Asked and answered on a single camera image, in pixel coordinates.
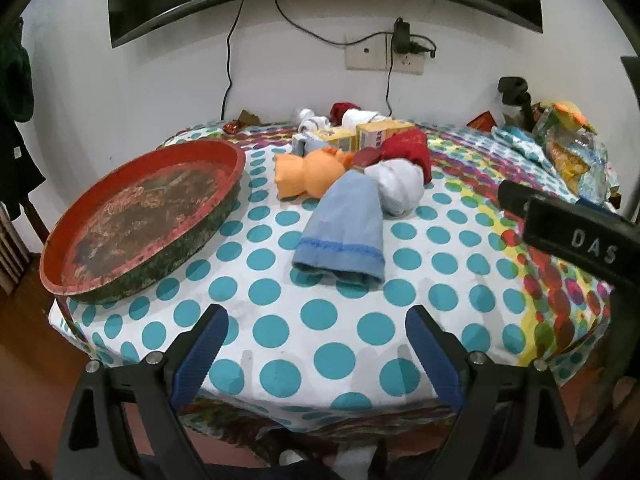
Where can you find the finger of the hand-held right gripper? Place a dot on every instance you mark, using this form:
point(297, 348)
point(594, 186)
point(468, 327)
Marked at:
point(510, 192)

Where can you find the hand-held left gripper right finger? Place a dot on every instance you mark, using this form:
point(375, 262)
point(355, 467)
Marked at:
point(430, 350)

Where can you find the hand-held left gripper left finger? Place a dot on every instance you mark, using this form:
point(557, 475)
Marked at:
point(205, 350)

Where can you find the white sock bundle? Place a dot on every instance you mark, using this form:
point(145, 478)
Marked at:
point(357, 119)
point(400, 185)

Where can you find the red sock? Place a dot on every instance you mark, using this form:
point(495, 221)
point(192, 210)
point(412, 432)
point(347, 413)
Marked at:
point(407, 145)

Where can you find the cream and red cardboard box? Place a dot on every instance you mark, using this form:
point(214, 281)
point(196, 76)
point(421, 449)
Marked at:
point(380, 135)

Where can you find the light blue sock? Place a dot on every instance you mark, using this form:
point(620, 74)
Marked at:
point(345, 230)

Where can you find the red round tray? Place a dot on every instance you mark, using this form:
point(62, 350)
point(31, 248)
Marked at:
point(150, 200)

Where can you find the yellow cardboard box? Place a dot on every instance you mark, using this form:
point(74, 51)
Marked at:
point(332, 139)

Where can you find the orange sock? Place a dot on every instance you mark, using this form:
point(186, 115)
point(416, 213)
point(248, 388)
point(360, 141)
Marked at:
point(310, 170)

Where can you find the light blue patterned cloth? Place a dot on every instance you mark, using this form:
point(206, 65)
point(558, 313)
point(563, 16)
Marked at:
point(520, 145)

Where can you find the red snack packet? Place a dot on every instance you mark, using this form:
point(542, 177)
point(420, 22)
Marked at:
point(482, 121)

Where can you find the black phone holder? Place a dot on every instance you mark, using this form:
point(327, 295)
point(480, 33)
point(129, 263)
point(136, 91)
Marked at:
point(512, 87)

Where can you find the polka dot tablecloth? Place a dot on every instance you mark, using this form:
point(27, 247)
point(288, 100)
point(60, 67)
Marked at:
point(320, 270)

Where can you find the red cloth ball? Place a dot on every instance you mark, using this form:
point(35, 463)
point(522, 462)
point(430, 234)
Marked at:
point(342, 109)

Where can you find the black power adapter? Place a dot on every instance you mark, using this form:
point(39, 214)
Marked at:
point(401, 37)

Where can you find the small white sock roll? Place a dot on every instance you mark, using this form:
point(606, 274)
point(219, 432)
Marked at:
point(314, 121)

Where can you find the wooden coat rack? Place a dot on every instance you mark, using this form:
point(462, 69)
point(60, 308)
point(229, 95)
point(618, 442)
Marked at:
point(32, 225)

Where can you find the striped brown curtain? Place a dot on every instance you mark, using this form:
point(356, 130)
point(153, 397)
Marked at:
point(10, 255)

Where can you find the small red candy wrapper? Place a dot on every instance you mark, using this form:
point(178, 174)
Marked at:
point(231, 127)

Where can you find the brown snack packet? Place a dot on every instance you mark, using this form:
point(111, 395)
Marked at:
point(249, 117)

